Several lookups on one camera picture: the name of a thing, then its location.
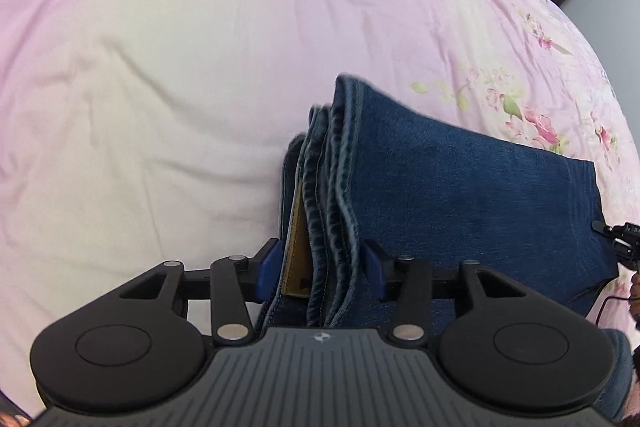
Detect blue denim jeans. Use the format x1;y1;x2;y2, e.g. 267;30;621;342
260;76;618;329

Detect operator denim clad leg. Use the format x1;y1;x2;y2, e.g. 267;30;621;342
594;329;636;424

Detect pink floral bed quilt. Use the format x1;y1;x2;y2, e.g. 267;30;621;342
1;0;639;416

